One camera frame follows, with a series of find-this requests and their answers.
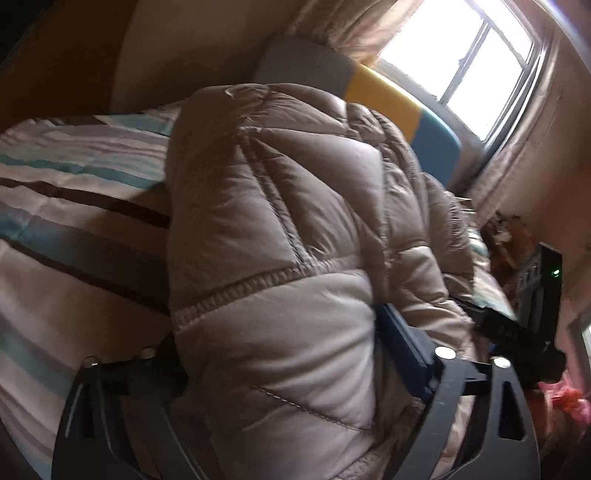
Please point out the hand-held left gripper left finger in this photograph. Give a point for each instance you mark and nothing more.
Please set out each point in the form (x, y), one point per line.
(124, 415)

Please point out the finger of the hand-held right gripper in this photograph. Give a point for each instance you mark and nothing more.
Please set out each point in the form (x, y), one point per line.
(485, 318)

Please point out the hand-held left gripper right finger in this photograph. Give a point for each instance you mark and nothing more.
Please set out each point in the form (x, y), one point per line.
(401, 344)

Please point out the beige quilted puffer jacket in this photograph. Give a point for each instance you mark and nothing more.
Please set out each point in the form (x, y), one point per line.
(295, 286)

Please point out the small bright window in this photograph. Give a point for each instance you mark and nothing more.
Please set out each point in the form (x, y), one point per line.
(582, 339)

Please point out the cluttered wooden shelf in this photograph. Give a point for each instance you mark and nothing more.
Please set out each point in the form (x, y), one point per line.
(505, 233)

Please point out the beige patterned curtain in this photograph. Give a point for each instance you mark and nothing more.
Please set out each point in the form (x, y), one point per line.
(351, 23)
(521, 175)

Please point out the grey yellow blue headboard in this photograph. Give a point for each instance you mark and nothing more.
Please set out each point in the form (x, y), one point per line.
(369, 87)

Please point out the wooden wardrobe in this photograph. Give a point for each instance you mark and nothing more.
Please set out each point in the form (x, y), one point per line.
(55, 60)

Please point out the window with metal frame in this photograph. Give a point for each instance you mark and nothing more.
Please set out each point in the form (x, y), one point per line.
(466, 69)

